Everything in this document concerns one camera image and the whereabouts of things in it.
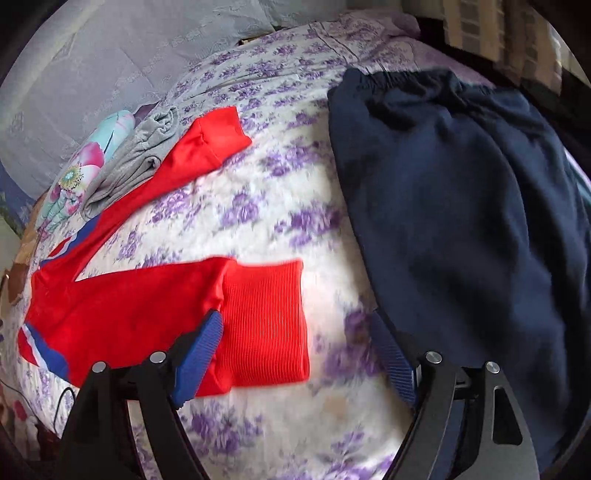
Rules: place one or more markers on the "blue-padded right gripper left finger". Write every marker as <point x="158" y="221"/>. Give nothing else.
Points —
<point x="97" y="442"/>

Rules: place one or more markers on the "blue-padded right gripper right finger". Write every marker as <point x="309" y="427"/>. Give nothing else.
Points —
<point x="467" y="423"/>

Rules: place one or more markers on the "red pants with striped waistband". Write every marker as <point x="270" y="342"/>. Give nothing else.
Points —
<point x="121" y="317"/>

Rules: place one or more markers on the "brown orange pillow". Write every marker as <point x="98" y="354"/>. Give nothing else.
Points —
<point x="17" y="275"/>

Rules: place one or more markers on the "navy blue pants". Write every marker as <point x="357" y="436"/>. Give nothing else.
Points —
<point x="474" y="235"/>

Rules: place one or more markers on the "floral turquoise pink folded quilt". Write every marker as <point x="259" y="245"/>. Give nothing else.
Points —
<point x="70" y="187"/>

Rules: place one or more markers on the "folded grey pants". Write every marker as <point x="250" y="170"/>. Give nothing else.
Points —
<point x="135" y="161"/>

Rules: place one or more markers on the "purple floral bed sheet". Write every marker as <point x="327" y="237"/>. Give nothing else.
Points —
<point x="280" y="199"/>

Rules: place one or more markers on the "brown checkered curtain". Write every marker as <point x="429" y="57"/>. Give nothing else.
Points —
<point x="511" y="34"/>

